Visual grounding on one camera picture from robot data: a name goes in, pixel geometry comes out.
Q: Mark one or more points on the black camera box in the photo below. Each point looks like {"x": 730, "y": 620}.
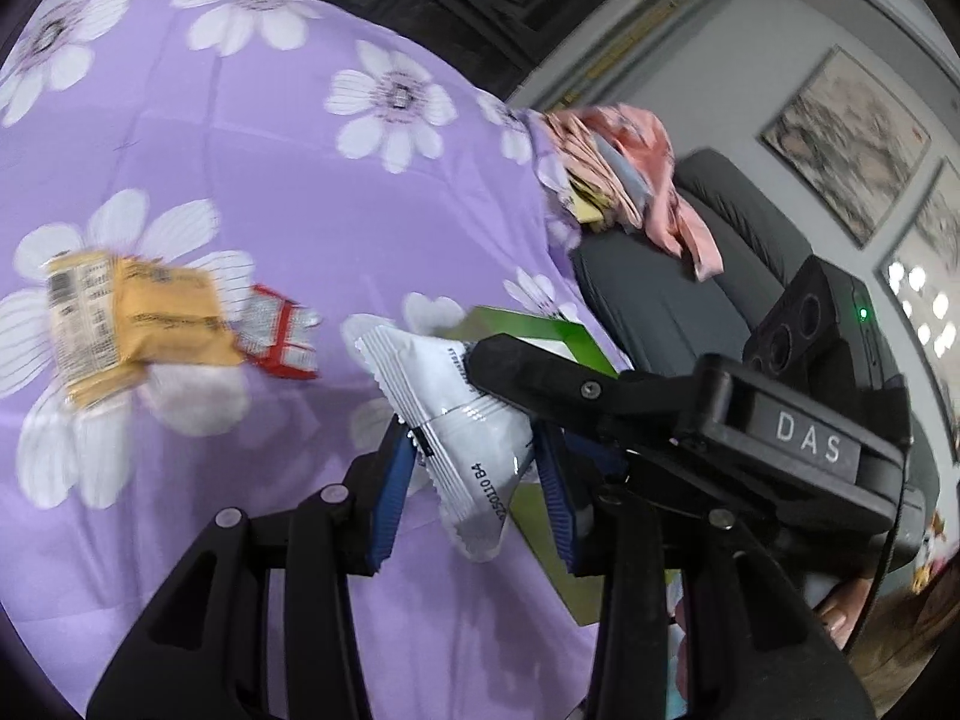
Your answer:
{"x": 822, "y": 338}

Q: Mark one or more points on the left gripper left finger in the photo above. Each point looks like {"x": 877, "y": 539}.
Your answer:
{"x": 199, "y": 649}

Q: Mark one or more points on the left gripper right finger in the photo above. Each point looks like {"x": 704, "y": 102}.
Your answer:
{"x": 754, "y": 649}

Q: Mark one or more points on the dark grey sofa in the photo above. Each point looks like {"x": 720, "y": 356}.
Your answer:
{"x": 651, "y": 304}

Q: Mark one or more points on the yellow biscuit snack packet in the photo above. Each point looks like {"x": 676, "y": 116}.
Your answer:
{"x": 111, "y": 317}

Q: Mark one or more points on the purple floral tablecloth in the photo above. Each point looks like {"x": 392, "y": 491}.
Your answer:
{"x": 310, "y": 151}

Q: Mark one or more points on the pink patterned cloth pile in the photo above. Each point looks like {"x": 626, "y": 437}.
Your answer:
{"x": 617, "y": 167}

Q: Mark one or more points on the red silver snack packet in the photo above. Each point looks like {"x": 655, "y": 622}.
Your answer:
{"x": 277, "y": 335}

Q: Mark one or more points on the person's hand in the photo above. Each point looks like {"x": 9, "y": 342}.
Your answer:
{"x": 841, "y": 609}

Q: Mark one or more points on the framed landscape painting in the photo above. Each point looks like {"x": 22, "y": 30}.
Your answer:
{"x": 851, "y": 141}

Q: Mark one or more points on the green white cardboard box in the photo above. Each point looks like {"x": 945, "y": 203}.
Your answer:
{"x": 563, "y": 506}

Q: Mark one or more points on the silver white snack packet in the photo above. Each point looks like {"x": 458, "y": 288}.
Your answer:
{"x": 476, "y": 447}

